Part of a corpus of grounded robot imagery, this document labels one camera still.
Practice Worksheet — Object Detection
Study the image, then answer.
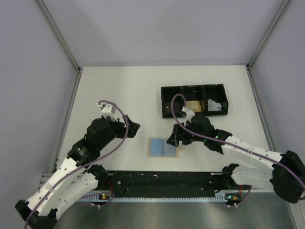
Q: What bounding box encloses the grey slotted cable duct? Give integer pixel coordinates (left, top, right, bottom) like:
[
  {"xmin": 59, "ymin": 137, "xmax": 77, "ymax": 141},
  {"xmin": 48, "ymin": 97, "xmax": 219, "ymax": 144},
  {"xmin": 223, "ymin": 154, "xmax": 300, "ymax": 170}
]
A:
[{"xmin": 78, "ymin": 193, "xmax": 241, "ymax": 203}]

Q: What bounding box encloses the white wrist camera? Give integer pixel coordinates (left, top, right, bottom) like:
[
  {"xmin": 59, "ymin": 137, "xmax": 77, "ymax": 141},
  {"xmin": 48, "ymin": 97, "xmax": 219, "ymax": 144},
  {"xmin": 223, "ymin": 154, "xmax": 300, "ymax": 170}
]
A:
[
  {"xmin": 97, "ymin": 103, "xmax": 117, "ymax": 121},
  {"xmin": 180, "ymin": 106, "xmax": 195, "ymax": 126}
]

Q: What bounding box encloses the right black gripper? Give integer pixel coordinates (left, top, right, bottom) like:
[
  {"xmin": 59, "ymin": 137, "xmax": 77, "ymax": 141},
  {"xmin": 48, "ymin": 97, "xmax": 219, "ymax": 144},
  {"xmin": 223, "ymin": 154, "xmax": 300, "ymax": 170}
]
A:
[{"xmin": 167, "ymin": 120, "xmax": 206, "ymax": 146}]

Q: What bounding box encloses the steel sheet front panel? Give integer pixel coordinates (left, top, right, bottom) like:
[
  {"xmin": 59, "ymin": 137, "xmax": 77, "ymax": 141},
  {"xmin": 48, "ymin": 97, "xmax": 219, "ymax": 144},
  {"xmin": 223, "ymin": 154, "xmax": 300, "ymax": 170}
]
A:
[{"xmin": 55, "ymin": 192, "xmax": 297, "ymax": 229}]

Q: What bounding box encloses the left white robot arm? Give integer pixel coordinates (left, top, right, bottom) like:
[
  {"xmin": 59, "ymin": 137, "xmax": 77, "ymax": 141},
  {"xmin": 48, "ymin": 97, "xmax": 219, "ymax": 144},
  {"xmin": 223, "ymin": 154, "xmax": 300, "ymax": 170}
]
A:
[{"xmin": 15, "ymin": 115, "xmax": 140, "ymax": 229}]

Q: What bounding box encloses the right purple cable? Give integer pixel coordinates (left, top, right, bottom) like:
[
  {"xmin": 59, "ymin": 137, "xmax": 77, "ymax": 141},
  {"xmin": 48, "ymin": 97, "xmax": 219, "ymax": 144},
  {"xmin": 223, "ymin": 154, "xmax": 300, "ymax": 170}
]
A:
[{"xmin": 171, "ymin": 94, "xmax": 305, "ymax": 207}]

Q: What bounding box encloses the purple cable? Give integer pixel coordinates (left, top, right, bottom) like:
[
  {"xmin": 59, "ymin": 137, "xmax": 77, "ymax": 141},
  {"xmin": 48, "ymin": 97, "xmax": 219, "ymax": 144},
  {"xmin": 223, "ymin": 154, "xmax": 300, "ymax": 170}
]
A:
[
  {"xmin": 171, "ymin": 94, "xmax": 305, "ymax": 207},
  {"xmin": 23, "ymin": 99, "xmax": 131, "ymax": 229}
]

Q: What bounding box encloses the black three-compartment tray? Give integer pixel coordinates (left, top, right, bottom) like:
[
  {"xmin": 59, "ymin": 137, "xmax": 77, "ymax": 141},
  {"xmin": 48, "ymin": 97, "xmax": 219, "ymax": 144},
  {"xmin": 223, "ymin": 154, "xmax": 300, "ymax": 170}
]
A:
[{"xmin": 161, "ymin": 84, "xmax": 229, "ymax": 118}]

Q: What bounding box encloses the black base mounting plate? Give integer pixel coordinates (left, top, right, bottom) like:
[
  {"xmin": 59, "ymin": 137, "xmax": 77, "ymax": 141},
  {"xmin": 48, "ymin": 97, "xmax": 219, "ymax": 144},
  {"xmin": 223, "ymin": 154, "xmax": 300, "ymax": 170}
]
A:
[{"xmin": 96, "ymin": 171, "xmax": 250, "ymax": 198}]

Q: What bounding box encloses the beige card holder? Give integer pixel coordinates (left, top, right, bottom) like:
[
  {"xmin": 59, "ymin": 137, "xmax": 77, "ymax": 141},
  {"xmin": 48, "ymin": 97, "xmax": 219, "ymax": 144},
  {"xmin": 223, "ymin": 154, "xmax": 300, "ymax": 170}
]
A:
[{"xmin": 147, "ymin": 138, "xmax": 183, "ymax": 158}]

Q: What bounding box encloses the silver card in tray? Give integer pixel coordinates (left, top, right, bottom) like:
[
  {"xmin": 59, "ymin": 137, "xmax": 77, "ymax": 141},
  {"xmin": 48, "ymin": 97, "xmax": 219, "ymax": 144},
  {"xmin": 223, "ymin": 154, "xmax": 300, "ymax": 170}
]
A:
[{"xmin": 207, "ymin": 99, "xmax": 223, "ymax": 112}]

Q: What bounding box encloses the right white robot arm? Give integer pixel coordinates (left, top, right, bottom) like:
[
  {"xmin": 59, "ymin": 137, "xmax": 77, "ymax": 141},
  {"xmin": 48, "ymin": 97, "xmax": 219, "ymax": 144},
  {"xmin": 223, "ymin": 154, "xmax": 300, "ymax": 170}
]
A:
[{"xmin": 166, "ymin": 114, "xmax": 305, "ymax": 203}]

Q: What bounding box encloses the left aluminium frame post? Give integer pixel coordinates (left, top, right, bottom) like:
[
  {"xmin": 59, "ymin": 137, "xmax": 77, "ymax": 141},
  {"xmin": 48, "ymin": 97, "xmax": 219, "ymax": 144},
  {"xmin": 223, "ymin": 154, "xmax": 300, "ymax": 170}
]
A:
[{"xmin": 35, "ymin": 0, "xmax": 82, "ymax": 173}]

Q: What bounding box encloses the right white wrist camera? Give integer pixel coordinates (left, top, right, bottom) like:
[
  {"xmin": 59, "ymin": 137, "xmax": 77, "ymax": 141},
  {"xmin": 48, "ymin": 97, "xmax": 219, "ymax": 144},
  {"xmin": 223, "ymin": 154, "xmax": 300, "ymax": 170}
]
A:
[{"xmin": 180, "ymin": 106, "xmax": 195, "ymax": 126}]

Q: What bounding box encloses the right aluminium frame post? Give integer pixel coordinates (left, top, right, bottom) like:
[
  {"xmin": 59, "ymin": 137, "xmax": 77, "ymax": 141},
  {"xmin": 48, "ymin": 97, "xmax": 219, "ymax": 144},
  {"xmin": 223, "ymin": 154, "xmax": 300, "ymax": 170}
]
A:
[{"xmin": 245, "ymin": 0, "xmax": 293, "ymax": 151}]

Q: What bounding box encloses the gold cards stack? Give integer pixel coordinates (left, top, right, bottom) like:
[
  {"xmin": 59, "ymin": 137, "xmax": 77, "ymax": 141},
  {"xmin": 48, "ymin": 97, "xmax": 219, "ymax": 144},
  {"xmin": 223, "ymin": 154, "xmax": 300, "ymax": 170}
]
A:
[{"xmin": 186, "ymin": 101, "xmax": 202, "ymax": 112}]

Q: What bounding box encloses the light blue card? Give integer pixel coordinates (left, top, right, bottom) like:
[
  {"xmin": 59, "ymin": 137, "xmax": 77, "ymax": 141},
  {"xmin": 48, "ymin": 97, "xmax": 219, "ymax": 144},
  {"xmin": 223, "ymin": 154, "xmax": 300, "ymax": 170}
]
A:
[{"xmin": 149, "ymin": 138, "xmax": 177, "ymax": 157}]

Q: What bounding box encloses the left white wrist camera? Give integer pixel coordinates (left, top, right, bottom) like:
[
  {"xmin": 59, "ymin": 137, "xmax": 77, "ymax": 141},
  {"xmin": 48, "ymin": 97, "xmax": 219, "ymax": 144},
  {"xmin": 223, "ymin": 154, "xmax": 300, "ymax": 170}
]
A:
[{"xmin": 97, "ymin": 103, "xmax": 117, "ymax": 121}]

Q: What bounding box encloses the aluminium front rail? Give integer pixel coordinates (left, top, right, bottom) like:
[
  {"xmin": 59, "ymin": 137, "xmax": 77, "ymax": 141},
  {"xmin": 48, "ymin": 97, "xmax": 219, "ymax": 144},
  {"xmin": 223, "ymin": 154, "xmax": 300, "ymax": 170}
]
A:
[{"xmin": 39, "ymin": 173, "xmax": 298, "ymax": 191}]

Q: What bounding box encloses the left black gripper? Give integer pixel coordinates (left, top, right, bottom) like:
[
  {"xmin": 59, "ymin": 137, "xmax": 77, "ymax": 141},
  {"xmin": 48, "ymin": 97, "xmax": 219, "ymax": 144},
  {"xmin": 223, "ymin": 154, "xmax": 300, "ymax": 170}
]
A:
[{"xmin": 99, "ymin": 115, "xmax": 140, "ymax": 149}]

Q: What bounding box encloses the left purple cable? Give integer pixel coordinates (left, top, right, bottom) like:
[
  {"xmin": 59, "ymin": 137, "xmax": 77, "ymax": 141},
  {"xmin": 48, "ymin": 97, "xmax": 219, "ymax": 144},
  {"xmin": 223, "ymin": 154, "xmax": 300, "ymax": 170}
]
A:
[{"xmin": 23, "ymin": 99, "xmax": 131, "ymax": 229}]

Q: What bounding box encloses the aluminium frame post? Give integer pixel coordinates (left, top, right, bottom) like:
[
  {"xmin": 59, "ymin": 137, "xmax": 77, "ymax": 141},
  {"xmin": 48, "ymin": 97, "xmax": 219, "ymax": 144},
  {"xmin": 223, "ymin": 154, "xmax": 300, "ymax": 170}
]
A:
[
  {"xmin": 35, "ymin": 0, "xmax": 82, "ymax": 173},
  {"xmin": 245, "ymin": 0, "xmax": 293, "ymax": 151}
]

